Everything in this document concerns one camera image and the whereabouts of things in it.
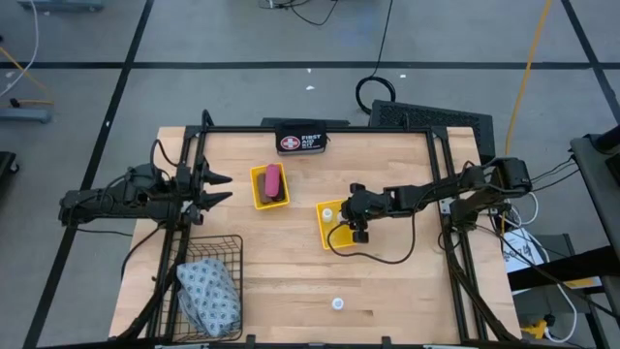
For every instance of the white printed papers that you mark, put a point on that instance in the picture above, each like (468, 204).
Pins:
(520, 252)

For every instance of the yellow plastic basket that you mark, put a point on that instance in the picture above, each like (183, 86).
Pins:
(345, 238)
(271, 206)

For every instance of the black first aid kit bag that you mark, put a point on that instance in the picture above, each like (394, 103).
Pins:
(300, 140)

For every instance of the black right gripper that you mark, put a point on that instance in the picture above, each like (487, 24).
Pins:
(362, 207)

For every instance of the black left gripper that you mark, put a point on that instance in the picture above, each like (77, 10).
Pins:
(186, 189)

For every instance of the black metal table frame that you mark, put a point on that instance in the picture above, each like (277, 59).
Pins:
(232, 129)

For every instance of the brown case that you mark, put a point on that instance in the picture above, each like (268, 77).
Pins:
(261, 191)

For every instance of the blue patterned striped cloth pouch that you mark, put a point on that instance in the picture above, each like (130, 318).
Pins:
(208, 295)

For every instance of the grey floor base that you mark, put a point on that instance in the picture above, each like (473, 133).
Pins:
(63, 5)

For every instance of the black floor object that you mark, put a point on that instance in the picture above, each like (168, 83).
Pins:
(7, 162)

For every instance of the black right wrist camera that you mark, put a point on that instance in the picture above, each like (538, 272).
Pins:
(360, 237)

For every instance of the yellow power plug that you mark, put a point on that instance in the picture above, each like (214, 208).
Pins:
(535, 330)

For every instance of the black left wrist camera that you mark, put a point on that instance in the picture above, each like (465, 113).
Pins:
(195, 215)

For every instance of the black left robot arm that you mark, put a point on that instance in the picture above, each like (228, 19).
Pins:
(97, 201)

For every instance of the pink oblong case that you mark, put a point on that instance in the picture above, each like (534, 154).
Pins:
(272, 180)

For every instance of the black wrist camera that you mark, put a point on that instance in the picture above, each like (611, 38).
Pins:
(195, 215)
(360, 237)

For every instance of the black side desk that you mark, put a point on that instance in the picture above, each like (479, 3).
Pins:
(600, 184)

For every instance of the grey floor block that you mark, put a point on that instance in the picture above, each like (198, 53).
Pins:
(24, 115)

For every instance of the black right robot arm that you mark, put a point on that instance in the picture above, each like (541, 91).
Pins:
(426, 194)

